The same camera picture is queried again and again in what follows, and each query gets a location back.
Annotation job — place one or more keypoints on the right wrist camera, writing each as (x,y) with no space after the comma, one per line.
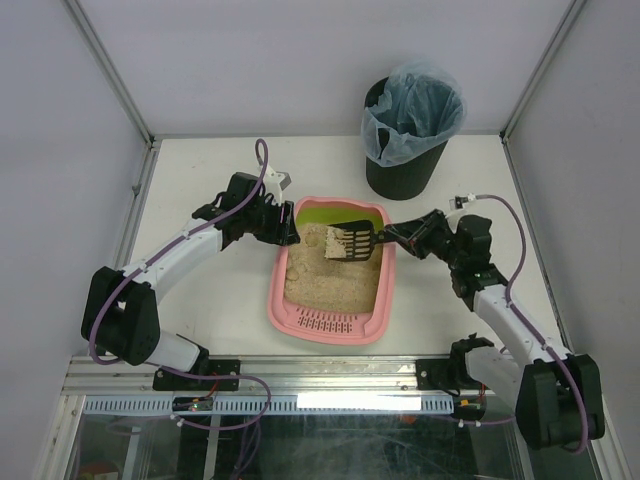
(458,206)

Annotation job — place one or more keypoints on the black litter scoop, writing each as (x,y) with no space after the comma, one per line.
(354,241)

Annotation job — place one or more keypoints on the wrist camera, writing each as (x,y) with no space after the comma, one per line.
(275,183)
(458,206)

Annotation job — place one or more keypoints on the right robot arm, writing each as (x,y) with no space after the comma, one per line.
(556,395)

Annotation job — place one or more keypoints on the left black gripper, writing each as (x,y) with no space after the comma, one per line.
(282,223)

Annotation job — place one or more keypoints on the beige cat litter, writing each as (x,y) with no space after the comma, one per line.
(334,286)

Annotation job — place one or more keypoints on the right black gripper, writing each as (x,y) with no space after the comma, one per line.
(417,238)

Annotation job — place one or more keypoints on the black trash bin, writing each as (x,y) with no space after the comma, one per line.
(402,182)

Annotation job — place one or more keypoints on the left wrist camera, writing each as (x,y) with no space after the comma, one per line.
(275,183)

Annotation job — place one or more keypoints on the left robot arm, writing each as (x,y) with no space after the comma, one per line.
(122,310)

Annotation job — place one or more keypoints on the blue plastic bin liner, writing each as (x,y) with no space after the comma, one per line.
(421,106)

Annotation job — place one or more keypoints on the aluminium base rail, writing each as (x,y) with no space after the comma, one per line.
(289,374)

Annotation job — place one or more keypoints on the litter clump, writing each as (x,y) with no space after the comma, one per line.
(294,274)
(312,240)

